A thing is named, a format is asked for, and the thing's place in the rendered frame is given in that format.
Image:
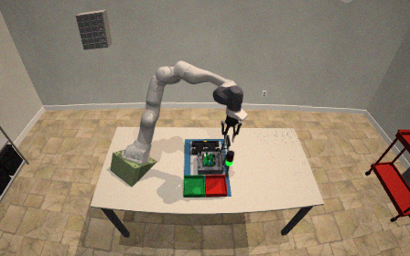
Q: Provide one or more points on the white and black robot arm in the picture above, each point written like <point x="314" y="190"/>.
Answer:
<point x="232" y="96"/>

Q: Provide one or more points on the green bin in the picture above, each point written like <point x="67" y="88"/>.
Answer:
<point x="194" y="186"/>

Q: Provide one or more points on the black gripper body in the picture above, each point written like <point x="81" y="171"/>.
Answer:
<point x="230" y="120"/>

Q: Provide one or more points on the red open-top bin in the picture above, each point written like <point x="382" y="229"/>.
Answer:
<point x="215" y="186"/>

